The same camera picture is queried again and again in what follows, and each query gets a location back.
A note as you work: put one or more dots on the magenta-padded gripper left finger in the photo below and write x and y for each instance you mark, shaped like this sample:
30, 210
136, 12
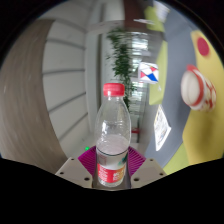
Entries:
73, 171

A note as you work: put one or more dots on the red blue white cube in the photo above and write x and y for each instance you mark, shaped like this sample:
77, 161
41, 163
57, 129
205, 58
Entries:
148, 72

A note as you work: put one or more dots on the red white floral mug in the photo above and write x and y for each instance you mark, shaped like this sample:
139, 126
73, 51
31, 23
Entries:
196, 88

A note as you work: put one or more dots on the white printed magazine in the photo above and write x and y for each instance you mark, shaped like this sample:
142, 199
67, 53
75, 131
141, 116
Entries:
161, 128

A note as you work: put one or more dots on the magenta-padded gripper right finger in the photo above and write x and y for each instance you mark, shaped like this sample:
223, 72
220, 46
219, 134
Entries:
148, 171

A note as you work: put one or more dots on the clear red-capped water bottle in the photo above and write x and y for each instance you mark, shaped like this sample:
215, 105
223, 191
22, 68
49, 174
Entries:
112, 140

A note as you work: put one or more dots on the row of potted plants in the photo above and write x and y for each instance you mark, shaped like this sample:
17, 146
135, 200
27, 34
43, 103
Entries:
121, 63

